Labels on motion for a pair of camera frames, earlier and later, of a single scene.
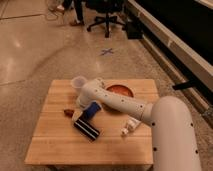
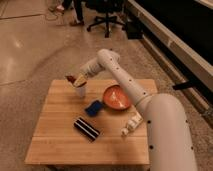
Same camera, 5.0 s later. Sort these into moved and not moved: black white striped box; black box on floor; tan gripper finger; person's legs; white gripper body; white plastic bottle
Moved: white gripper body; tan gripper finger
Not moved: person's legs; black white striped box; white plastic bottle; black box on floor
